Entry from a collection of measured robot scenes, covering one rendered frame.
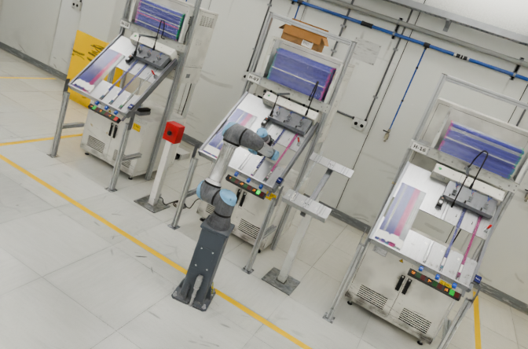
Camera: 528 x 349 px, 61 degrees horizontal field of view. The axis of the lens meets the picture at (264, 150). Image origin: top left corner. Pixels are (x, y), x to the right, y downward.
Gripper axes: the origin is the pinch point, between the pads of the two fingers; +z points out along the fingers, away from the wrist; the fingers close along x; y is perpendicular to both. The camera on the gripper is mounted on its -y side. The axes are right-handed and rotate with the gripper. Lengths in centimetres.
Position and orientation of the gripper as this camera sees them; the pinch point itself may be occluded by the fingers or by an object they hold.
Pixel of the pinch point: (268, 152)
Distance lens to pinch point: 347.8
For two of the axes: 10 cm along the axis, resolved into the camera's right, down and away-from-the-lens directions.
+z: 1.8, 3.6, 9.2
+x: -8.5, -4.1, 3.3
